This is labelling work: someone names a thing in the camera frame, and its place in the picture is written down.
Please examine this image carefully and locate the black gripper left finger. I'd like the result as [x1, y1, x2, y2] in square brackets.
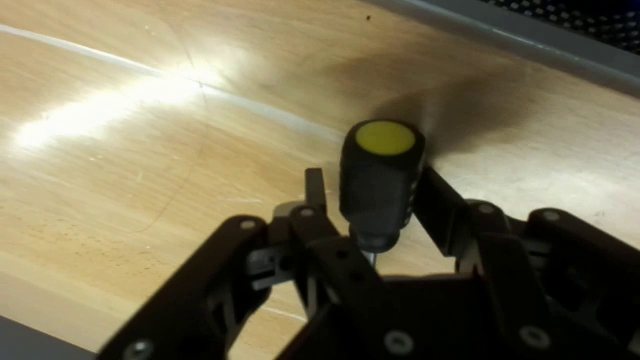
[98, 167, 385, 360]

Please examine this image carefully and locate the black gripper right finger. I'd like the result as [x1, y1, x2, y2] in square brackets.
[413, 167, 640, 360]

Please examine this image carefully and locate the black screwdriver with yellow cap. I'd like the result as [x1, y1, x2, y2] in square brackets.
[337, 118, 428, 270]

